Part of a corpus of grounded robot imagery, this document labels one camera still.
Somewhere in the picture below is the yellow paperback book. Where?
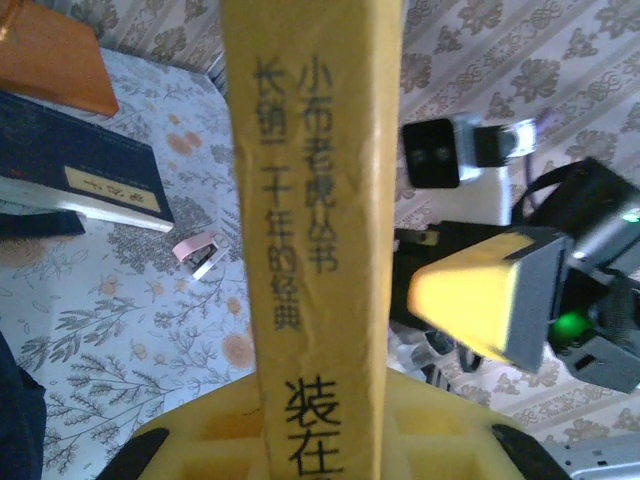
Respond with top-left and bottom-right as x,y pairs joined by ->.
219,0 -> 406,480

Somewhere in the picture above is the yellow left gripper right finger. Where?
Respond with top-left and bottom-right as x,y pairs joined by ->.
384,368 -> 574,480

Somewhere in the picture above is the aluminium frame bar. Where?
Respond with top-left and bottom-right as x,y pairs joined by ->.
544,434 -> 640,480

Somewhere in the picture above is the gold wire stand wooden base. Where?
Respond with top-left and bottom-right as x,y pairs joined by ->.
0,0 -> 121,119

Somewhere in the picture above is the navy blue hardcover book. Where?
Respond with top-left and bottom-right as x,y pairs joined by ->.
0,89 -> 176,234

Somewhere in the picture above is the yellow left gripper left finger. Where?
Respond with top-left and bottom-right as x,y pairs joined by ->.
99,375 -> 266,480

